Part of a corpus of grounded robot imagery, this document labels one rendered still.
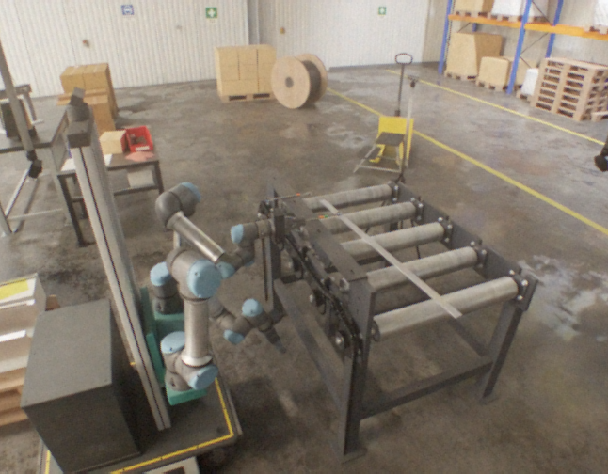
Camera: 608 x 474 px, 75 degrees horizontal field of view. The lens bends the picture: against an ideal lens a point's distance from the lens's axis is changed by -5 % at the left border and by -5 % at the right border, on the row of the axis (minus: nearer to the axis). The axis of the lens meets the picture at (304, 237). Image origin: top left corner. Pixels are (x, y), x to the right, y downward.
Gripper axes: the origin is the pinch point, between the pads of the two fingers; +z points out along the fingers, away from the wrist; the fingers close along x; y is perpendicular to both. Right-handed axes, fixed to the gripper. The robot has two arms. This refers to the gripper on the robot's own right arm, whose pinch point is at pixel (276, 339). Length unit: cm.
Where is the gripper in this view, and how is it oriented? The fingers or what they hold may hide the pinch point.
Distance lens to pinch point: 195.1
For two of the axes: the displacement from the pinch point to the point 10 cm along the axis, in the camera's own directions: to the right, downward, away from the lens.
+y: -8.2, 5.5, -1.4
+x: 4.9, 5.6, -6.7
